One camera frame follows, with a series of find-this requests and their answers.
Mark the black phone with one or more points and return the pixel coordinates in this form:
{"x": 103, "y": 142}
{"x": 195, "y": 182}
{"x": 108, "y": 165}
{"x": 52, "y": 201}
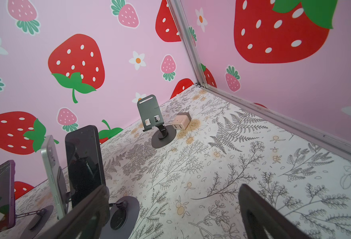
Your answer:
{"x": 7, "y": 195}
{"x": 55, "y": 176}
{"x": 85, "y": 164}

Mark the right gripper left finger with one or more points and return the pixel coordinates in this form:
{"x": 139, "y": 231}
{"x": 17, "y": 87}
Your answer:
{"x": 86, "y": 220}

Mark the pink wall charger cube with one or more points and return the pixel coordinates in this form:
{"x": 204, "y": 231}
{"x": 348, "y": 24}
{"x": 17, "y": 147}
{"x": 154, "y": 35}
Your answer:
{"x": 181, "y": 121}

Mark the grey round right phone stand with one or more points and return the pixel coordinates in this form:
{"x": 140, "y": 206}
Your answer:
{"x": 123, "y": 217}

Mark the grey centre phone stand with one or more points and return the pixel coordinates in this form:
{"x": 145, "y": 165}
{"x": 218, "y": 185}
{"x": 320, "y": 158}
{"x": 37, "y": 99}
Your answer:
{"x": 39, "y": 220}

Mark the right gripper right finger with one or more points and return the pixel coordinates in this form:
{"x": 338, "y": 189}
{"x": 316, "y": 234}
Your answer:
{"x": 260, "y": 217}

